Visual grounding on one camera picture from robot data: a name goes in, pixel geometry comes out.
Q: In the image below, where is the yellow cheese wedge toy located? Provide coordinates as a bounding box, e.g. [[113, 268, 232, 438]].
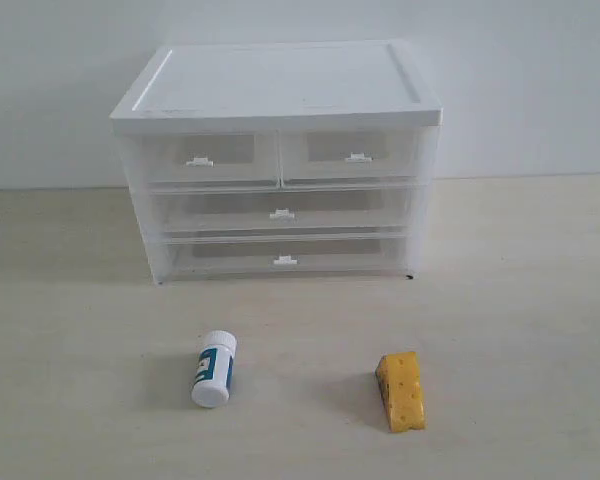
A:
[[375, 351, 426, 433]]

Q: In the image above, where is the white pill bottle blue label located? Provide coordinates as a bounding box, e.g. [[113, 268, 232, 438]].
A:
[[191, 330, 237, 408]]

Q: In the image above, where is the clear plastic bin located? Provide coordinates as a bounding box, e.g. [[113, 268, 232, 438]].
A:
[[167, 235, 416, 275], [155, 187, 422, 233]]

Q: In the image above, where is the white plastic drawer cabinet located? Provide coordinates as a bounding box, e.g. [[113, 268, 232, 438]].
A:
[[110, 40, 443, 284]]

